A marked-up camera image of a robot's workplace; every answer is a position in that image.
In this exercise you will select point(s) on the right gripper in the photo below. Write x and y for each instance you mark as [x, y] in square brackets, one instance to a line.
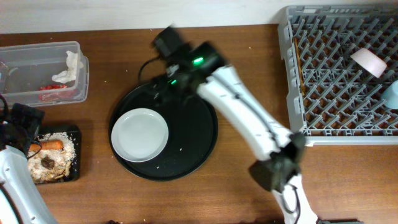
[168, 88]

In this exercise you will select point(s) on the white dinner plate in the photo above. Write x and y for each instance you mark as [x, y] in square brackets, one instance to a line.
[139, 135]

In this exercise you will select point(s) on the white tissue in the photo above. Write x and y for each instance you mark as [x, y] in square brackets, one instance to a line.
[73, 65]

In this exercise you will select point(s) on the red snack wrapper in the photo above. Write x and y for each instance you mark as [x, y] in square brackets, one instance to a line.
[55, 93]

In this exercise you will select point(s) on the orange carrot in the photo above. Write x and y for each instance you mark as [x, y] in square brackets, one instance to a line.
[46, 145]

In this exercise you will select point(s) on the brown food scrap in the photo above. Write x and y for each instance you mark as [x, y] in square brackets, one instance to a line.
[47, 163]

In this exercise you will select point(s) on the rice and shell leftovers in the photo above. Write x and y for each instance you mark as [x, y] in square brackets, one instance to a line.
[63, 160]

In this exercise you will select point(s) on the white small bowl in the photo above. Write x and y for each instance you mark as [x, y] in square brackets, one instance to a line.
[369, 61]

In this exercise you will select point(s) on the light blue cup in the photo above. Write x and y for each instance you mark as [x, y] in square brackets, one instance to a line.
[390, 96]

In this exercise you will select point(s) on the wooden chopstick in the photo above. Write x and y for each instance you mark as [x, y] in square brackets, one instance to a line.
[299, 67]

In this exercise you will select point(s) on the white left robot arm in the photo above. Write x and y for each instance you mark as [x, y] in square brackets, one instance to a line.
[21, 202]

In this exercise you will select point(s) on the clear plastic waste bin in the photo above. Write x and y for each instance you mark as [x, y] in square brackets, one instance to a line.
[26, 68]

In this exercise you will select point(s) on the grey dishwasher rack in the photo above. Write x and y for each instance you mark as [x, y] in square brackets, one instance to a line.
[342, 103]

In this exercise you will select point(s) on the black rectangular waste tray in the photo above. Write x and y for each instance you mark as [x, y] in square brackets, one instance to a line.
[75, 133]

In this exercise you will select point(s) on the round black serving tray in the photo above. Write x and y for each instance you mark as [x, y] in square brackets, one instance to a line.
[193, 131]

